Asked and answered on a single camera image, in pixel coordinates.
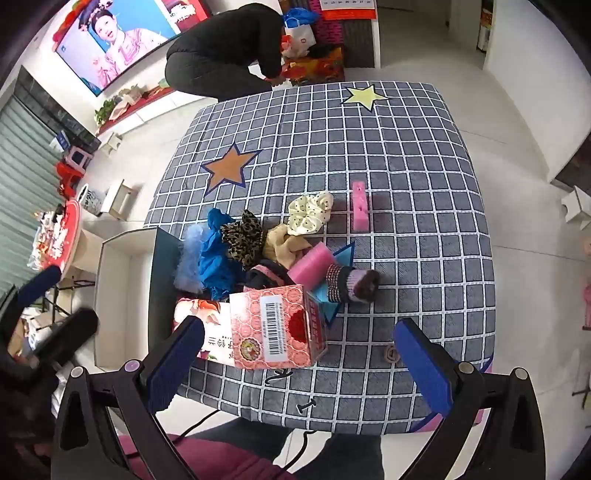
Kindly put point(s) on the blue white carton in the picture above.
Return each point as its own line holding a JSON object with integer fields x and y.
{"x": 59, "y": 141}

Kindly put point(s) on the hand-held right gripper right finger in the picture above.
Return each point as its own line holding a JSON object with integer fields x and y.
{"x": 427, "y": 369}

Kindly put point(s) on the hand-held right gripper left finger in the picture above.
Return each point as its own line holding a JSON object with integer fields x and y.
{"x": 173, "y": 369}

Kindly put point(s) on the pink red patterned carton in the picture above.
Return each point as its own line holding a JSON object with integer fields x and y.
{"x": 277, "y": 323}

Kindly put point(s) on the black pink striped cloth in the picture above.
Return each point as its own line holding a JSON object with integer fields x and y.
{"x": 263, "y": 277}

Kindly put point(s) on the pink foam block with holes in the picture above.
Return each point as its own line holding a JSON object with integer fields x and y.
{"x": 360, "y": 205}

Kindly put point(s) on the purple plastic stool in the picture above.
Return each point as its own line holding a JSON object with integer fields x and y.
{"x": 76, "y": 157}

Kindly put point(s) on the white printed bucket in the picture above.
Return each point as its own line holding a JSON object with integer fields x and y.
{"x": 92, "y": 199}

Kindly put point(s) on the small pink foam block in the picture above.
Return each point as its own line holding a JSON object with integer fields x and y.
{"x": 307, "y": 267}

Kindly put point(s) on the white cardboard box grey sides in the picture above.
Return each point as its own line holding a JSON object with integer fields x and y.
{"x": 124, "y": 277}

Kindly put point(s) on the grey curtain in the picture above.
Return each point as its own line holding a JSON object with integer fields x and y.
{"x": 23, "y": 184}

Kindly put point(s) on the white cardboard stool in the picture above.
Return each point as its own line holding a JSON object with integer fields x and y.
{"x": 577, "y": 207}

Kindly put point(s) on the red yellow gift box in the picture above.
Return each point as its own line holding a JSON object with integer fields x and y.
{"x": 318, "y": 69}

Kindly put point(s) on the light blue fluffy scrunchie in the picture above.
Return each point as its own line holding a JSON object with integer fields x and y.
{"x": 187, "y": 265}

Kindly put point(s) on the grey checked star blanket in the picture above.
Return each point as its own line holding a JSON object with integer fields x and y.
{"x": 415, "y": 254}

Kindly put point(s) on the television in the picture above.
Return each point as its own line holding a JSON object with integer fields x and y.
{"x": 129, "y": 41}

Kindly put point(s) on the large white step stool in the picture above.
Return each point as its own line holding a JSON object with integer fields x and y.
{"x": 121, "y": 201}

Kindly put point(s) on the black folding chair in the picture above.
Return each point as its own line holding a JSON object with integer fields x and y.
{"x": 69, "y": 285}

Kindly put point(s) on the wall calendar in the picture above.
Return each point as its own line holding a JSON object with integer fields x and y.
{"x": 346, "y": 8}

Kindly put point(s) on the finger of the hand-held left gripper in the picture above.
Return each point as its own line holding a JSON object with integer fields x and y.
{"x": 69, "y": 332}
{"x": 44, "y": 281}

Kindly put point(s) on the green potted plant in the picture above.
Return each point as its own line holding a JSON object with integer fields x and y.
{"x": 105, "y": 110}

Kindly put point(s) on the leopard print scrunchie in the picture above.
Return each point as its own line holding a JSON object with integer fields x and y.
{"x": 242, "y": 240}

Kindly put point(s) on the blue plastic bag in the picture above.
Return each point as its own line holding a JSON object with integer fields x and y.
{"x": 300, "y": 17}

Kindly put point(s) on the white snack packet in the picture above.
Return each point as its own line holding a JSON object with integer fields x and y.
{"x": 203, "y": 318}

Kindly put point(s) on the white paper bag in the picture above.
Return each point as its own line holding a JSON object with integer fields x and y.
{"x": 301, "y": 40}

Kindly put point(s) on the person's maroon garment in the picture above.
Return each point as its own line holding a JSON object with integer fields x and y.
{"x": 217, "y": 459}

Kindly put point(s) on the knitted purple brown sock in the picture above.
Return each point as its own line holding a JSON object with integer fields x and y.
{"x": 351, "y": 284}

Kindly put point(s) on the red plastic stool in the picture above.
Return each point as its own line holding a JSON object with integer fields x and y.
{"x": 69, "y": 177}

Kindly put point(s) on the blue plastic shoe cover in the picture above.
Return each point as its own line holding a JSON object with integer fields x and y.
{"x": 217, "y": 272}
{"x": 218, "y": 220}

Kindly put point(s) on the cream polka-dot scrunchie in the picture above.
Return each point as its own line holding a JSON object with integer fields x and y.
{"x": 309, "y": 217}

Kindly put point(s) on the white red television console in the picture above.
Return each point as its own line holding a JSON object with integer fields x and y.
{"x": 138, "y": 107}

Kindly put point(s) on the beige cloth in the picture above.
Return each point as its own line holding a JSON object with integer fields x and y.
{"x": 279, "y": 247}

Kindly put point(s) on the round red table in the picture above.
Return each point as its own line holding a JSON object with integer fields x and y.
{"x": 69, "y": 235}

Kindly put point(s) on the person's legs in jeans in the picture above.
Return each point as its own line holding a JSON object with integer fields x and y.
{"x": 341, "y": 457}

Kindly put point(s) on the small white step stool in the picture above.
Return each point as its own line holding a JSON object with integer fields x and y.
{"x": 111, "y": 143}

